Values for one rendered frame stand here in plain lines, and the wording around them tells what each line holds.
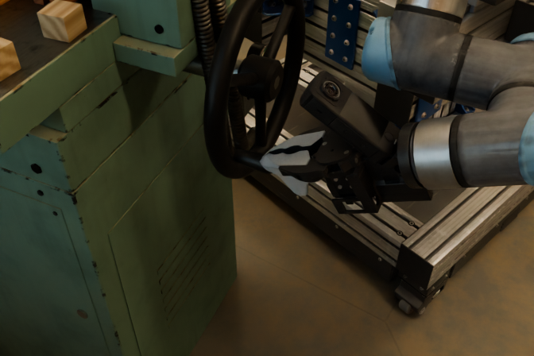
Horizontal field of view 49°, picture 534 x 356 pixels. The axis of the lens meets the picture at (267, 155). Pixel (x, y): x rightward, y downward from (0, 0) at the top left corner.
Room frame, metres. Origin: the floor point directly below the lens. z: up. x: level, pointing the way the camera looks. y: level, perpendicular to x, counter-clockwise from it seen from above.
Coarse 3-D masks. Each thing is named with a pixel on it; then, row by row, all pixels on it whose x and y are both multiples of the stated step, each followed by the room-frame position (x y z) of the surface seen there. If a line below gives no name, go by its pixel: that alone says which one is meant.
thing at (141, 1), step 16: (96, 0) 0.70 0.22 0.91; (112, 0) 0.69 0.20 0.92; (128, 0) 0.68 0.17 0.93; (144, 0) 0.67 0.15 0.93; (160, 0) 0.66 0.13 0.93; (176, 0) 0.65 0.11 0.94; (128, 16) 0.68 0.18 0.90; (144, 16) 0.67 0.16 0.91; (160, 16) 0.66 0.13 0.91; (176, 16) 0.65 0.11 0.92; (192, 16) 0.68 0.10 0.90; (128, 32) 0.69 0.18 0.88; (144, 32) 0.68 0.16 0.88; (160, 32) 0.66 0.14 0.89; (176, 32) 0.65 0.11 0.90; (192, 32) 0.68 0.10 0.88
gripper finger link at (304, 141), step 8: (296, 136) 0.56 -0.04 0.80; (304, 136) 0.55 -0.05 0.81; (312, 136) 0.55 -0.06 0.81; (320, 136) 0.54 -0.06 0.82; (280, 144) 0.56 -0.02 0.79; (288, 144) 0.55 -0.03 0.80; (296, 144) 0.54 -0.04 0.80; (304, 144) 0.54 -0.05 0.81; (312, 144) 0.53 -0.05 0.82; (320, 144) 0.53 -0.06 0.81; (272, 152) 0.55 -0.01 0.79; (280, 152) 0.55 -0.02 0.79; (288, 152) 0.54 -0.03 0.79; (296, 152) 0.54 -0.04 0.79; (312, 152) 0.53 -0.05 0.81
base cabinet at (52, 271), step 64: (192, 128) 0.83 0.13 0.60; (0, 192) 0.61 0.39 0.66; (64, 192) 0.56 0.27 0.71; (128, 192) 0.65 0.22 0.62; (192, 192) 0.80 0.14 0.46; (0, 256) 0.64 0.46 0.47; (64, 256) 0.57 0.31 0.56; (128, 256) 0.61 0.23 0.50; (192, 256) 0.78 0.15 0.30; (0, 320) 0.68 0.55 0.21; (64, 320) 0.60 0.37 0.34; (128, 320) 0.58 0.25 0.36; (192, 320) 0.75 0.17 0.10
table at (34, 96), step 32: (32, 0) 0.73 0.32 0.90; (0, 32) 0.65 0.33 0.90; (32, 32) 0.65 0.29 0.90; (96, 32) 0.65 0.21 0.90; (32, 64) 0.57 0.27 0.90; (64, 64) 0.59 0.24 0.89; (96, 64) 0.64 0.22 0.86; (160, 64) 0.64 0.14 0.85; (0, 96) 0.51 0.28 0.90; (32, 96) 0.54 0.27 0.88; (64, 96) 0.58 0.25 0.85; (0, 128) 0.49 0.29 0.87; (32, 128) 0.53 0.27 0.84
